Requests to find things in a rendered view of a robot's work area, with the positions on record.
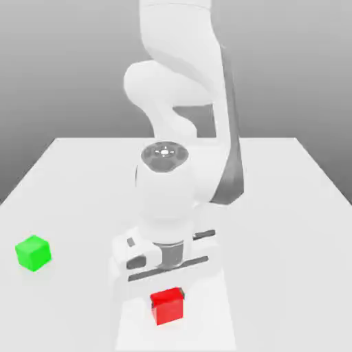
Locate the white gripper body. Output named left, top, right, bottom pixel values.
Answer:
left=108, top=238, right=225, bottom=303

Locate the small red cube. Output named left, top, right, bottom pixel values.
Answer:
left=150, top=287, right=186, bottom=327

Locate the small green cube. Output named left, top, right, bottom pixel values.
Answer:
left=14, top=234, right=52, bottom=273

